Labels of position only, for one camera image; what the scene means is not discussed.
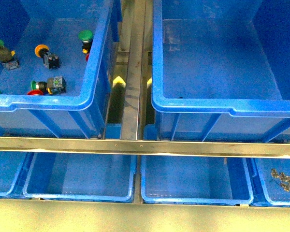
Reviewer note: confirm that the blue lower middle bin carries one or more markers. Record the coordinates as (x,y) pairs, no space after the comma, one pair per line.
(195,180)

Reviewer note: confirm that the blue middle upper bin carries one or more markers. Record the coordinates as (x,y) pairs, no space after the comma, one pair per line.
(221,70)

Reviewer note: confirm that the green mushroom push button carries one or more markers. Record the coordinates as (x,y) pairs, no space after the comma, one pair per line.
(86,37)

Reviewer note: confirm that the blue left upper bin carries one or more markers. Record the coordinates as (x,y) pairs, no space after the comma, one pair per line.
(80,111)

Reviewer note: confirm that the blue lower left bin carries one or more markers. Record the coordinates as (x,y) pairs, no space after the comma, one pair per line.
(81,177)

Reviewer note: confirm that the blue lower bin with clips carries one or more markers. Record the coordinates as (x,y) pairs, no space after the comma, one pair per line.
(270,179)

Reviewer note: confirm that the blue lower far-left bin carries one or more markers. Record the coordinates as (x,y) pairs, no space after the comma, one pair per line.
(14,168)

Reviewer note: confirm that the pile of small black clips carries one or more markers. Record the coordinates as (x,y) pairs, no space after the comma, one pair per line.
(281,179)

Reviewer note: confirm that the metal shelf rack frame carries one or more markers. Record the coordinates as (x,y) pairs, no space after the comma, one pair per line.
(163,146)

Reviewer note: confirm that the green push button switch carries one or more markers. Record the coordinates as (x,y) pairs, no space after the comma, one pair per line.
(53,85)

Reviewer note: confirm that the orange push button switch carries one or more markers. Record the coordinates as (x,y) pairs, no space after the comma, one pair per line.
(50,60)

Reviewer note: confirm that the red push button switch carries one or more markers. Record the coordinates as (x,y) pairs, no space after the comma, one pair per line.
(35,92)

